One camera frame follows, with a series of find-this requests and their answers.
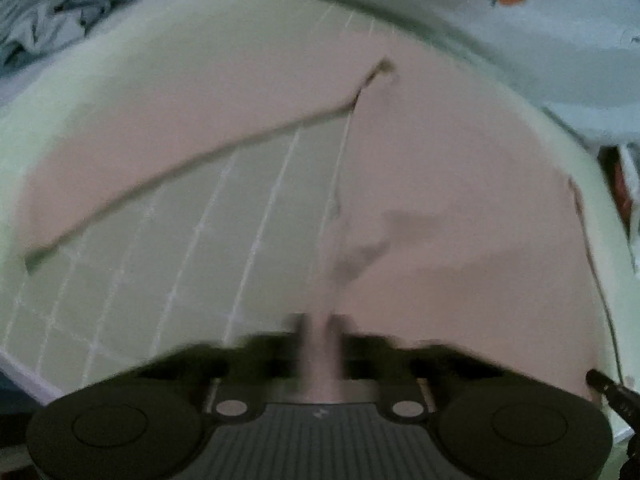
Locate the blue-grey garment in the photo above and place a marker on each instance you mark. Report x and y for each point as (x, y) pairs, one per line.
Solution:
(40, 20)

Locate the pink pants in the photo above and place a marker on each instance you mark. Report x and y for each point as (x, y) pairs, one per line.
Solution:
(450, 185)

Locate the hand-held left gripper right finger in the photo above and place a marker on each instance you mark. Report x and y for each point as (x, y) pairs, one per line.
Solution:
(362, 355)

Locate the green grid mat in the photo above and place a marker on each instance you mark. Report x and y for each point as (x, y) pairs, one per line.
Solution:
(175, 270)

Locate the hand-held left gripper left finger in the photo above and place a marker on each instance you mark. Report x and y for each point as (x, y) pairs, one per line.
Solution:
(277, 355)

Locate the red and white object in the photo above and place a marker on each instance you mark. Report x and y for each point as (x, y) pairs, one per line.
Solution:
(625, 185)

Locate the carrot print sheet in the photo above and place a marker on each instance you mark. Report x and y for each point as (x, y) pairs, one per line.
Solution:
(525, 35)

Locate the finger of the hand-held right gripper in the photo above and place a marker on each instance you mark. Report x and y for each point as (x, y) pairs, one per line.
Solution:
(612, 392)

